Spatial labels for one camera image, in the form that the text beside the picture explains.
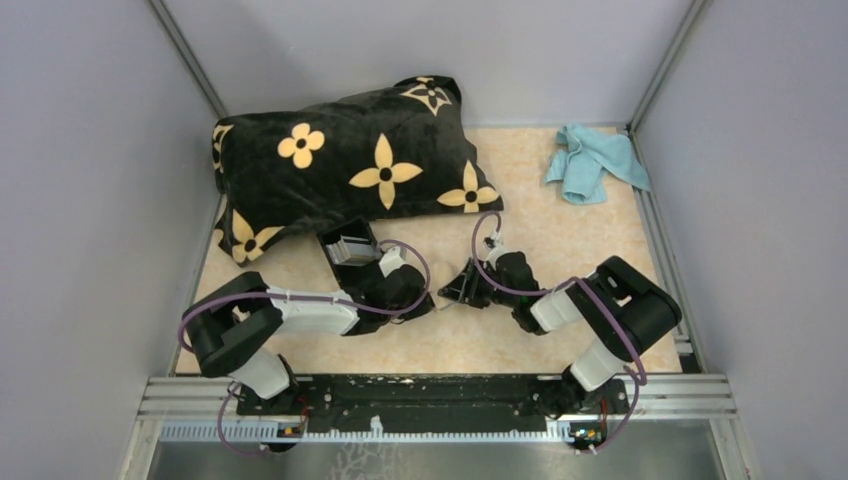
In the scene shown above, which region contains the black pillow with cream flowers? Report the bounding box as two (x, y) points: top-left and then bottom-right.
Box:
(211, 75), (504, 266)

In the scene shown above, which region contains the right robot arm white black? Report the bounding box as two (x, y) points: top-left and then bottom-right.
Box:
(438, 251), (682, 413)

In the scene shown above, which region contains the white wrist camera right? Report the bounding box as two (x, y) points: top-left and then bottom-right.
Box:
(483, 237), (512, 266)

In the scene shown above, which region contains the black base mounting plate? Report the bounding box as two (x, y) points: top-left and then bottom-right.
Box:
(236, 374), (630, 434)

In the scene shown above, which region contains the stack of cards in holder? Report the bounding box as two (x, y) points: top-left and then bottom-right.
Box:
(325, 236), (381, 267)

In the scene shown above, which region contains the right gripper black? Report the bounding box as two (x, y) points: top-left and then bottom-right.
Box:
(439, 258), (518, 309)

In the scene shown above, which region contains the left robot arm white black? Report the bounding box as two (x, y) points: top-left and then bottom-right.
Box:
(177, 240), (434, 414)

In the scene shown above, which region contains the black card holder box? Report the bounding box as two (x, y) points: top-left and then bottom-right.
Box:
(317, 217), (387, 295)

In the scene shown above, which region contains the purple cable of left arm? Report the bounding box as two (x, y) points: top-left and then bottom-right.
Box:
(177, 238), (433, 458)

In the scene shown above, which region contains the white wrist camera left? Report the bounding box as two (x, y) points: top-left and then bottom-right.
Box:
(378, 246), (407, 278)

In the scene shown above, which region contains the light blue towel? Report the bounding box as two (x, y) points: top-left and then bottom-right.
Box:
(544, 124), (652, 205)

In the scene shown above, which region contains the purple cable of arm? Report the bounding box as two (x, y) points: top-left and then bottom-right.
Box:
(470, 210), (649, 455)
(177, 238), (433, 458)

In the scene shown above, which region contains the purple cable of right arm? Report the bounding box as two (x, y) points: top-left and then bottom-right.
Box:
(470, 210), (649, 455)

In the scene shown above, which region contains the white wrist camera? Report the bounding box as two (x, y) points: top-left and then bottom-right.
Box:
(483, 237), (512, 266)
(378, 246), (407, 278)

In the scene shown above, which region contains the aluminium frame rail front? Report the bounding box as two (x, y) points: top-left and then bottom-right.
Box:
(138, 374), (737, 443)

